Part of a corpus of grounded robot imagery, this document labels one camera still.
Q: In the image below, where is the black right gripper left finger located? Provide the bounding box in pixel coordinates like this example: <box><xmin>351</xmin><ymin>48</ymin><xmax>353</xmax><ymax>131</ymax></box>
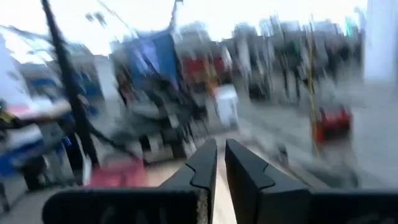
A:
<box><xmin>42</xmin><ymin>138</ymin><xmax>218</xmax><ymax>224</ymax></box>

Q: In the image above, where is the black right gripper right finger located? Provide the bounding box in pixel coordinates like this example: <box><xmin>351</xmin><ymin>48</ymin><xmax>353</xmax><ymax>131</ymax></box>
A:
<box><xmin>225</xmin><ymin>138</ymin><xmax>398</xmax><ymax>224</ymax></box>

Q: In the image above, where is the pink plastic bin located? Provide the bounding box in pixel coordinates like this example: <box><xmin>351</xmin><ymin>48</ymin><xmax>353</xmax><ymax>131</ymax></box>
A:
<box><xmin>89</xmin><ymin>157</ymin><xmax>147</xmax><ymax>188</ymax></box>

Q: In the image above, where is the white background box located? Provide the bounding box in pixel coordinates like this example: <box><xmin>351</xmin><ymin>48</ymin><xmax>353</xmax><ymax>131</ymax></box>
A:
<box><xmin>213</xmin><ymin>84</ymin><xmax>239</xmax><ymax>129</ymax></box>

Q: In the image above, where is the red and black case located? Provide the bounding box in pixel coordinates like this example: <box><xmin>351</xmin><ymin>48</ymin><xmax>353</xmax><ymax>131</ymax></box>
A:
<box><xmin>313</xmin><ymin>105</ymin><xmax>354</xmax><ymax>144</ymax></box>

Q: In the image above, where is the red background object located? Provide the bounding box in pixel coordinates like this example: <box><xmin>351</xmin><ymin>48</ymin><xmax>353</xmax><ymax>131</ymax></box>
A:
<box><xmin>181</xmin><ymin>55</ymin><xmax>233</xmax><ymax>83</ymax></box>

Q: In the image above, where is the blue background board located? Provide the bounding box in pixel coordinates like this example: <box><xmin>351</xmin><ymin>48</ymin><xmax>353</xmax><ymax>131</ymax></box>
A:
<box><xmin>126</xmin><ymin>30</ymin><xmax>181</xmax><ymax>91</ymax></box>

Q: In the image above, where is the white pillar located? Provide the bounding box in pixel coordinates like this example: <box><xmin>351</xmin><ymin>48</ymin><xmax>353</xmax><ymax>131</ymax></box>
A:
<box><xmin>364</xmin><ymin>0</ymin><xmax>398</xmax><ymax>84</ymax></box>

